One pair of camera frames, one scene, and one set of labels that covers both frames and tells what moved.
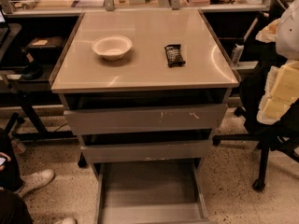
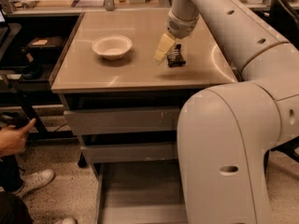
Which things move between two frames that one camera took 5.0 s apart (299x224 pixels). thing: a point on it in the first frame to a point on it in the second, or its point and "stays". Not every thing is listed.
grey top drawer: x=106 y=120 stays
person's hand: x=6 y=156 to x=13 y=139
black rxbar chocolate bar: x=174 y=55 stays
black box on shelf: x=48 y=44 stays
